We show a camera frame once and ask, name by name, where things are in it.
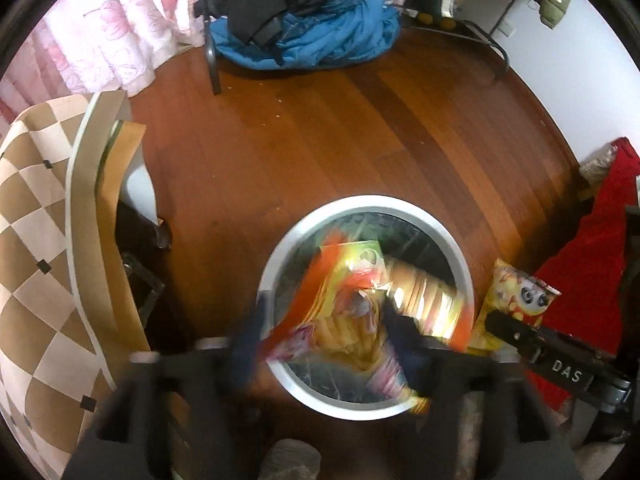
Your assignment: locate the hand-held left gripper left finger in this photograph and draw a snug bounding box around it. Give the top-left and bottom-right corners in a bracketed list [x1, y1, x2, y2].
[59, 291, 275, 480]

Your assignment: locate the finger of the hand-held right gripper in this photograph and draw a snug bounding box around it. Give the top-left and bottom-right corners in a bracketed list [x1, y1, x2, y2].
[484, 309, 557, 362]

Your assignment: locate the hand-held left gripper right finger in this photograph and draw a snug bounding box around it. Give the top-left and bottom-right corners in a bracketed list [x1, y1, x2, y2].
[381, 304, 577, 480]

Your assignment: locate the yellow panda snack bag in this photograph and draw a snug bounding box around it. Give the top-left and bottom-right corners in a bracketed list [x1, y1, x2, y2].
[467, 258, 562, 352]

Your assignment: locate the orange fries snack bag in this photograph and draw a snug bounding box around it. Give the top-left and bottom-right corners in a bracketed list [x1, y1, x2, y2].
[264, 240, 474, 414]

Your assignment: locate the white round trash bin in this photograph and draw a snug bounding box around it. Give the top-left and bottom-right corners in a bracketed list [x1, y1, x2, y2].
[254, 193, 476, 420]

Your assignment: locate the red cloth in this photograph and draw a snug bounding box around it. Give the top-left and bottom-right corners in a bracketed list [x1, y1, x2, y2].
[534, 137, 640, 411]

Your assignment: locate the slipper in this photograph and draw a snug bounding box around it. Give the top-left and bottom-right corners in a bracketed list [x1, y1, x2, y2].
[259, 439, 322, 480]

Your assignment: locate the brown checkered tablecloth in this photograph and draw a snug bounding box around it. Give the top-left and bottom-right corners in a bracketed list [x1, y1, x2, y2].
[0, 90, 153, 473]

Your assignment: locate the black clothes rack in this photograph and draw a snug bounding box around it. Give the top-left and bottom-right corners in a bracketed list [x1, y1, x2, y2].
[196, 0, 512, 97]

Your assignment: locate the blue black clothes pile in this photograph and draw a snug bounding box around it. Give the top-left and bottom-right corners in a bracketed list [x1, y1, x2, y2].
[208, 0, 401, 69]

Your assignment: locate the olive green garment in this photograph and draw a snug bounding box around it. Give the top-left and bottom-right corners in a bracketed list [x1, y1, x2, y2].
[539, 0, 574, 29]

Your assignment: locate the pink floral curtain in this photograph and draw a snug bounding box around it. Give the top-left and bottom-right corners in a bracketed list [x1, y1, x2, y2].
[0, 0, 243, 128]

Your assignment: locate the black table frame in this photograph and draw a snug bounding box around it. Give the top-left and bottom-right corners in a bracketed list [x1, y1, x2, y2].
[116, 204, 173, 323]

